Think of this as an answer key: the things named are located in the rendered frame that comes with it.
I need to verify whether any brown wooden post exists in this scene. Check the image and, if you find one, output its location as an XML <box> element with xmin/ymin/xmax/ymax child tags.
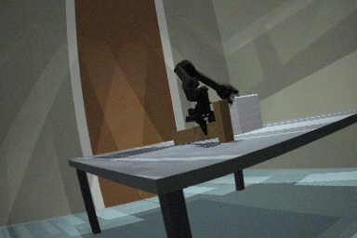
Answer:
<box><xmin>212</xmin><ymin>99</ymin><xmax>234</xmax><ymax>143</ymax></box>

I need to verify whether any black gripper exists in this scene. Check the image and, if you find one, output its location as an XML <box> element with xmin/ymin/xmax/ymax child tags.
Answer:
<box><xmin>186</xmin><ymin>99</ymin><xmax>216</xmax><ymax>136</ymax></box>

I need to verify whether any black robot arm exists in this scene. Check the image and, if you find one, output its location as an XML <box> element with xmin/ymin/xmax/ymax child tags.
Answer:
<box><xmin>174</xmin><ymin>60</ymin><xmax>241</xmax><ymax>115</ymax></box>

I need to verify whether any brown wooden board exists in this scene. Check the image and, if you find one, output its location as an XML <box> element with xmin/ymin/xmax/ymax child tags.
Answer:
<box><xmin>172</xmin><ymin>122</ymin><xmax>218</xmax><ymax>145</ymax></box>

